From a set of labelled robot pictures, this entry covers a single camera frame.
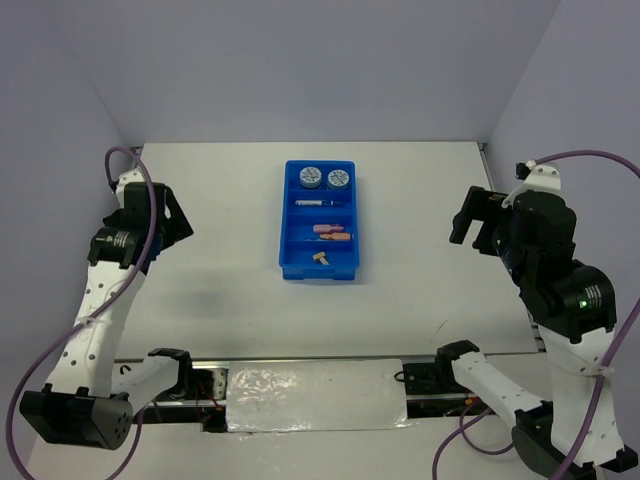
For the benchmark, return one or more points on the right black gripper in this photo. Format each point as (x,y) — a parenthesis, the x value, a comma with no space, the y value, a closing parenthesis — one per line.
(479,202)

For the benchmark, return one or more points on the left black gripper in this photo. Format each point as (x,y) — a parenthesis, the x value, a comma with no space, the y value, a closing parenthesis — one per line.
(176,226)

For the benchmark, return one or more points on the white pen blue cap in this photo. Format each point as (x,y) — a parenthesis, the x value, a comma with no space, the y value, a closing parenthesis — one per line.
(319,203)

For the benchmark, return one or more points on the orange plastic cap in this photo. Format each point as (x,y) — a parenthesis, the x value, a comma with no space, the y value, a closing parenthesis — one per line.
(336,236)

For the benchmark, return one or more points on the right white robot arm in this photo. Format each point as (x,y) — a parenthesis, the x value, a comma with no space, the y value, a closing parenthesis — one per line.
(574,434)

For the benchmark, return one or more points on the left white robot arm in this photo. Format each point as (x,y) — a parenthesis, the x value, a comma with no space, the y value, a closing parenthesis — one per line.
(83,403)

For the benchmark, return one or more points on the blue compartment tray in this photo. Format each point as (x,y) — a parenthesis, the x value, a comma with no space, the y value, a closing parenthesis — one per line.
(298,242)

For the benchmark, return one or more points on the silver foil plate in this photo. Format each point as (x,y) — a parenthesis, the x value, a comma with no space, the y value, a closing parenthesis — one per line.
(309,396)

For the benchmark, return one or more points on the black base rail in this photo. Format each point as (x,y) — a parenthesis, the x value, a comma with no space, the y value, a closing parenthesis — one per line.
(204,406)

